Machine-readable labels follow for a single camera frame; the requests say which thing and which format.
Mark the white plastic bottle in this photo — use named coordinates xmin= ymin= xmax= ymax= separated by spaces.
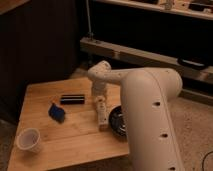
xmin=94 ymin=96 xmax=108 ymax=131

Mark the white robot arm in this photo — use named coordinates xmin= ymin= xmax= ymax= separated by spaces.
xmin=88 ymin=61 xmax=185 ymax=171

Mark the black cylindrical can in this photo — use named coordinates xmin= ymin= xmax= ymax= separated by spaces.
xmin=60 ymin=95 xmax=85 ymax=104

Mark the black round bowl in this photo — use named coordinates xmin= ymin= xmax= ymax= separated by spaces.
xmin=108 ymin=106 xmax=126 ymax=137

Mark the wooden beam with pole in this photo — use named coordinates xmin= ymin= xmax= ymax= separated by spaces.
xmin=80 ymin=0 xmax=213 ymax=84

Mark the small wooden table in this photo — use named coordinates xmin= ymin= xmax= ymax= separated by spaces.
xmin=7 ymin=78 xmax=129 ymax=171

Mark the blue crumpled cloth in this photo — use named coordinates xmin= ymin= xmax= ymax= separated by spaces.
xmin=48 ymin=103 xmax=65 ymax=123

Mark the white plastic cup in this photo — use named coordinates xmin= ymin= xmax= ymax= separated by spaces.
xmin=16 ymin=128 xmax=42 ymax=153

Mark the wooden shelf with items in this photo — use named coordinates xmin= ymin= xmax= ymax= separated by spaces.
xmin=95 ymin=0 xmax=213 ymax=21

